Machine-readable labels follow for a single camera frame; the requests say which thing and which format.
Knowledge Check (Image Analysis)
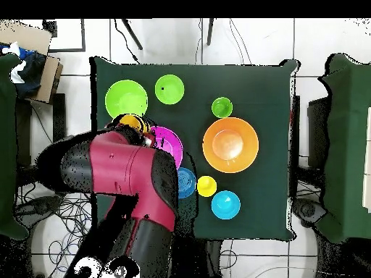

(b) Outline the black floor cable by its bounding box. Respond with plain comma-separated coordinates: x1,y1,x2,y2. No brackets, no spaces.
113,18,141,64

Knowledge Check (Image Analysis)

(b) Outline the black cabinet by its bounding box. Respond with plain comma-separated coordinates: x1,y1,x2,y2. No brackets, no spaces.
307,96,330,169

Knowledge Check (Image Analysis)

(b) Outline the ridged yellow cup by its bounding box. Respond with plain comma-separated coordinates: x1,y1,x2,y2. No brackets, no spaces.
117,114,151,133

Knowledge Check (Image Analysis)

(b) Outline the black tripod leg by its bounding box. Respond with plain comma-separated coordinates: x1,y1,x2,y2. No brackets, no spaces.
206,18,216,46
120,18,143,51

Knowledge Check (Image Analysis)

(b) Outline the dark blue bowl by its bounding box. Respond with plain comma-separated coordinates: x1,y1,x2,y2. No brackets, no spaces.
177,167,198,200

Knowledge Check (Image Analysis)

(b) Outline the large orange bowl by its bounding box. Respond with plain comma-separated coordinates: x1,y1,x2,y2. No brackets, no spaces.
201,117,260,174

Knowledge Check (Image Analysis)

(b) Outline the small light blue bowl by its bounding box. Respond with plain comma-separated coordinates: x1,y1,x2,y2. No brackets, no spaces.
210,190,241,220

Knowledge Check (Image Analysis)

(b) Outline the cardboard box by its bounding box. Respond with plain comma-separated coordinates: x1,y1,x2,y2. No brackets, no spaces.
0,19,64,104

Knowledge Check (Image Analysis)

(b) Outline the blue and black bag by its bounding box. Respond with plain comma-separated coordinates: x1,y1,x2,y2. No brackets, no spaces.
0,41,47,99

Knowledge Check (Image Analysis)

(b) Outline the ridged green cup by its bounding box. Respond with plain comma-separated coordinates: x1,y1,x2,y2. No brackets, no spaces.
211,96,233,119

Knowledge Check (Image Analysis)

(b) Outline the small green bowl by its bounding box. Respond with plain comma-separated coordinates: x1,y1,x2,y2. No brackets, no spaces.
154,74,186,106

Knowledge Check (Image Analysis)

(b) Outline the smooth yellow cup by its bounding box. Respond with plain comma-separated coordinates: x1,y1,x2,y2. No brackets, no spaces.
196,175,218,198

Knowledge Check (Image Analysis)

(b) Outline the black frame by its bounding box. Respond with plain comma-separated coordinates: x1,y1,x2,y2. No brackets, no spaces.
42,18,87,54

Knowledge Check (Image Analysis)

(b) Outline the large pink bowl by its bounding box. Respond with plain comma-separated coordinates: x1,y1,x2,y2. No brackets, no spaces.
149,125,185,170

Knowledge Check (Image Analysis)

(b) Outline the dark green tablecloth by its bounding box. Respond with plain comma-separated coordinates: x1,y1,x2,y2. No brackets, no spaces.
314,52,371,244
89,56,301,243
0,53,30,241

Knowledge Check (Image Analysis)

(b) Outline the large green bowl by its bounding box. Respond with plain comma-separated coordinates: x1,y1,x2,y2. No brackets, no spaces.
104,79,149,119

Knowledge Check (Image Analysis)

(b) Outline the black stool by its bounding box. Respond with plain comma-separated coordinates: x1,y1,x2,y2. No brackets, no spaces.
14,92,69,186

